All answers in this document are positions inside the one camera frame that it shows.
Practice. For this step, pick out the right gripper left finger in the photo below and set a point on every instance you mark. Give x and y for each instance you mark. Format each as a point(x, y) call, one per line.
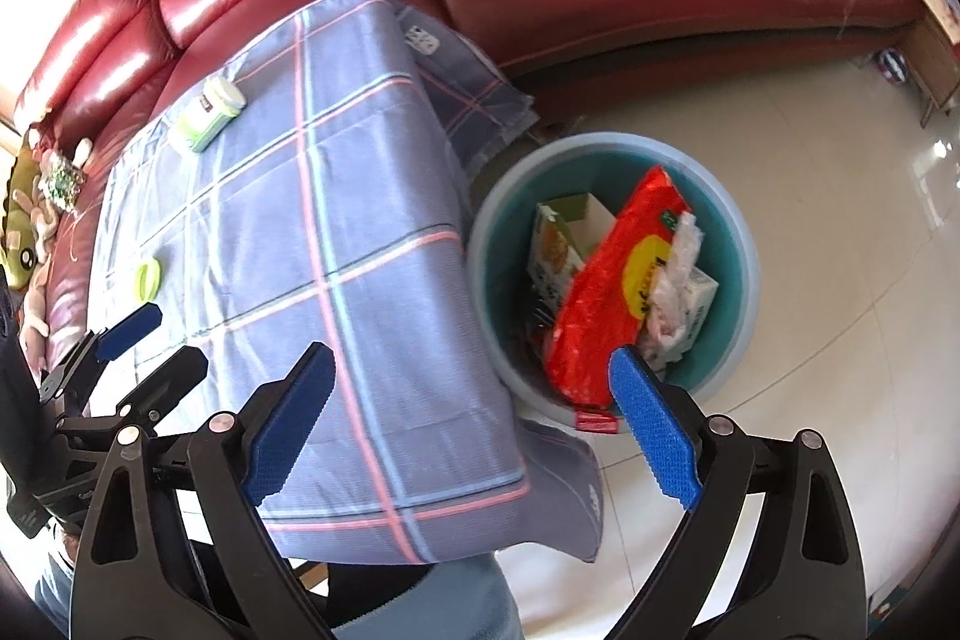
point(136, 575)

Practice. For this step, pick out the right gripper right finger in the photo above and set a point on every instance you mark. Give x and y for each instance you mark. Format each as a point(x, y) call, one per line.
point(803, 577)

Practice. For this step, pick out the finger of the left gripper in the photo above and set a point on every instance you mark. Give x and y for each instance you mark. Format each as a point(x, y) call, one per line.
point(112, 343)
point(162, 391)

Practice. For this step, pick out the white tissue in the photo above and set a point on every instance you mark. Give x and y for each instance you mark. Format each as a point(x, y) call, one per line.
point(673, 299)

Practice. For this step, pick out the red yellow snack bag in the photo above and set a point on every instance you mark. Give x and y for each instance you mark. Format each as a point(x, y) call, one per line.
point(607, 302)

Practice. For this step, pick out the green tissue box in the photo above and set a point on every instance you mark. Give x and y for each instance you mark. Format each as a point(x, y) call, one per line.
point(567, 230)

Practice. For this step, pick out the teal round trash bin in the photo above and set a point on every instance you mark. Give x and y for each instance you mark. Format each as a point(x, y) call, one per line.
point(516, 323)

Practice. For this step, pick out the green jar lid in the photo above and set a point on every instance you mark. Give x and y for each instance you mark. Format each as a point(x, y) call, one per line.
point(148, 277)

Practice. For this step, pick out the green plush toy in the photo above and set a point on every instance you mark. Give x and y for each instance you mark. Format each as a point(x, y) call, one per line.
point(18, 236)

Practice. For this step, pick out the beige plush rabbit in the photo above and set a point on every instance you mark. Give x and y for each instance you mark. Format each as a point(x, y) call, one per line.
point(34, 329)

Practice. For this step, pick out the green sequin pouch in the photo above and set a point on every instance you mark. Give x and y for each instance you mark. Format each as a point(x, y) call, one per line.
point(61, 181)

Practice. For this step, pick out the blue plaid table cloth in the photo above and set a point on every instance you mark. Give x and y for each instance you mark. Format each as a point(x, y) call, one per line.
point(335, 209)

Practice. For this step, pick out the green white plastic jar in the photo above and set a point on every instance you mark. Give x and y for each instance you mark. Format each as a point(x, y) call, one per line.
point(206, 115)

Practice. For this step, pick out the wooden side table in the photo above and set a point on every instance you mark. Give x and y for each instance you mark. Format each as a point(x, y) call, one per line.
point(931, 51)

